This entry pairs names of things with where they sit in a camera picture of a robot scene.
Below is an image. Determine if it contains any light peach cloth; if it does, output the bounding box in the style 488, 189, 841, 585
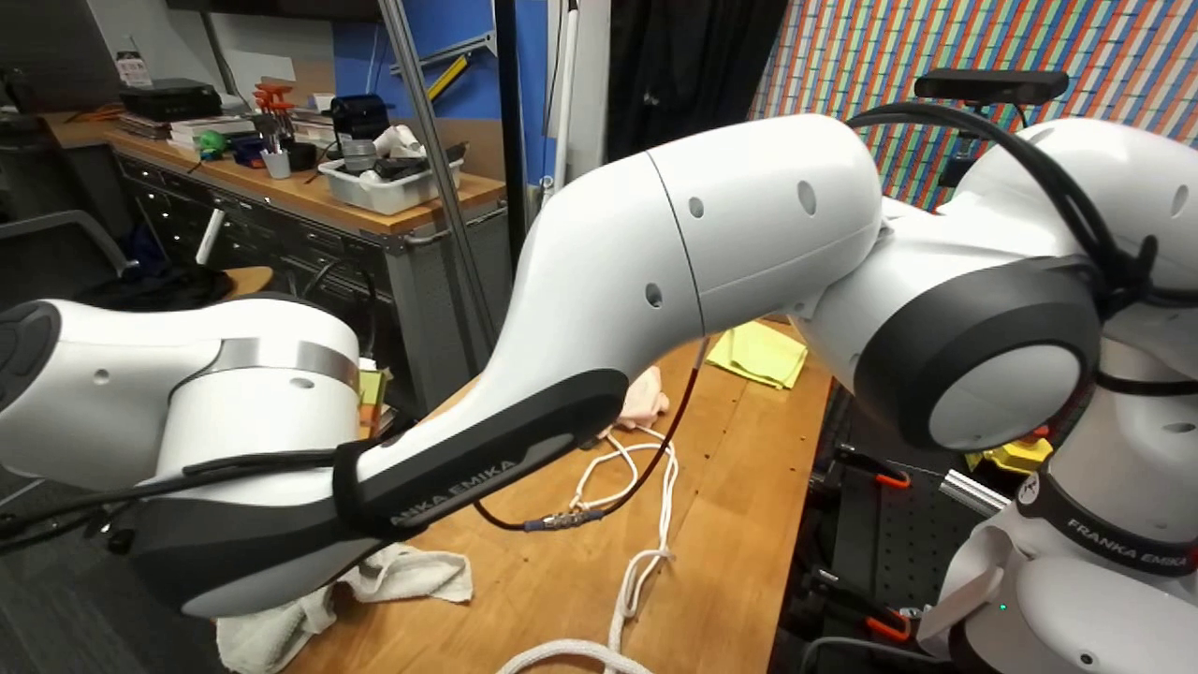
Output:
619, 367, 670, 425

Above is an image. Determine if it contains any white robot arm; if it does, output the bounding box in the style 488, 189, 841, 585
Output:
0, 114, 1195, 619

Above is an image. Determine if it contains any black camera stand pole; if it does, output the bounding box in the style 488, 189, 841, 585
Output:
494, 0, 528, 264

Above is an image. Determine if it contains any yellow-green cloth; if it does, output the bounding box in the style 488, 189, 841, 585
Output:
709, 322, 807, 390

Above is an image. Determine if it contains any white plastic bin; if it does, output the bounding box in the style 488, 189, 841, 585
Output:
318, 157, 435, 212

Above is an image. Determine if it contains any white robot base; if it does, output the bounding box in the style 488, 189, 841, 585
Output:
917, 307, 1198, 674

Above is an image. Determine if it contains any white braided rope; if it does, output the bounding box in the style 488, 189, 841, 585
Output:
494, 424, 684, 674

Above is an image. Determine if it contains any white towel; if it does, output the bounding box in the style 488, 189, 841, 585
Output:
215, 544, 474, 674

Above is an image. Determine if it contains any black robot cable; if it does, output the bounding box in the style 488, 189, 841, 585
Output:
473, 333, 711, 536

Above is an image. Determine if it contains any grey workbench with wood top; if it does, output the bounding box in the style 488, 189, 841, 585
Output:
49, 107, 509, 407

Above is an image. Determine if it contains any yellow red emergency stop button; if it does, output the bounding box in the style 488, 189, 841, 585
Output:
968, 425, 1052, 475

